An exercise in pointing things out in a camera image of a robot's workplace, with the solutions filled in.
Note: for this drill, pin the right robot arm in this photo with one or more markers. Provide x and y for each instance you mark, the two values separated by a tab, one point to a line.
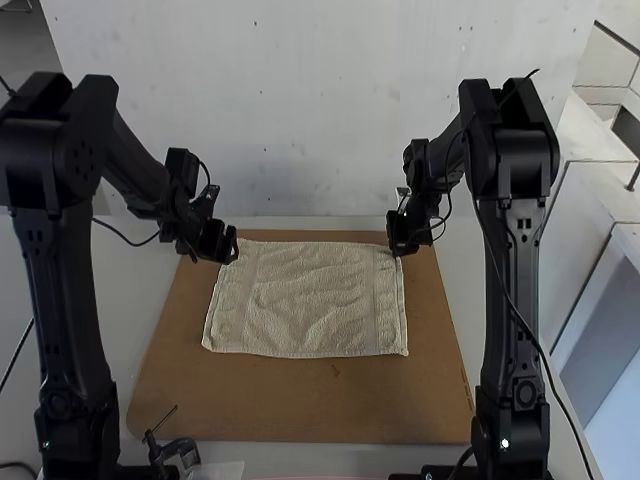
510	280

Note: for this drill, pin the pale towel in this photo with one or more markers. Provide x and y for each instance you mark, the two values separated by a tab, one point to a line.
310	300

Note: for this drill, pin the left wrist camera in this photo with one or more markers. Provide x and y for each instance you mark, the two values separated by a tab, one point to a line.
209	196

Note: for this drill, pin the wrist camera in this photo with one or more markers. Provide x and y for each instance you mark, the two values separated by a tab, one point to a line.
209	196
403	196

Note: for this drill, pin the cork mat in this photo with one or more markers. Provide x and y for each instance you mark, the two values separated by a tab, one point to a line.
300	395

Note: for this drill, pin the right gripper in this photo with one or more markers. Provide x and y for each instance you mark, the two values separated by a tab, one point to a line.
411	230

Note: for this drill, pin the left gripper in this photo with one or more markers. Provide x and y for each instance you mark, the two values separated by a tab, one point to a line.
214	241

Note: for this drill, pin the black clamp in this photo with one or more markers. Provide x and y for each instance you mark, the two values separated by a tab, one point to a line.
167	450

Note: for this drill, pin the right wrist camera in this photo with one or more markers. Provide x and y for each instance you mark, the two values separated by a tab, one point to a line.
403	196

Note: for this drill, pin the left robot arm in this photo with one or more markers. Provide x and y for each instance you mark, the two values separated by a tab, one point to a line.
60	280

